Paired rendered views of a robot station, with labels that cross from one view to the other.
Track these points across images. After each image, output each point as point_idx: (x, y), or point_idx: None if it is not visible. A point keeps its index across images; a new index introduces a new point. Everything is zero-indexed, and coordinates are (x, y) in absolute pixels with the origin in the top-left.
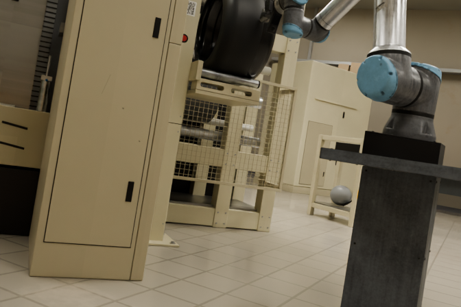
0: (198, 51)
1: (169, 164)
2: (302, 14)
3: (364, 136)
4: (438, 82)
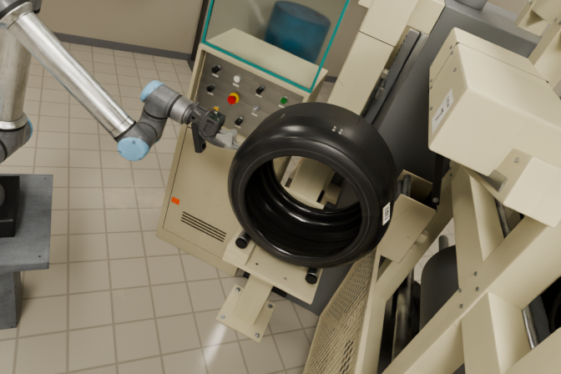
0: (346, 209)
1: None
2: (141, 113)
3: (19, 179)
4: None
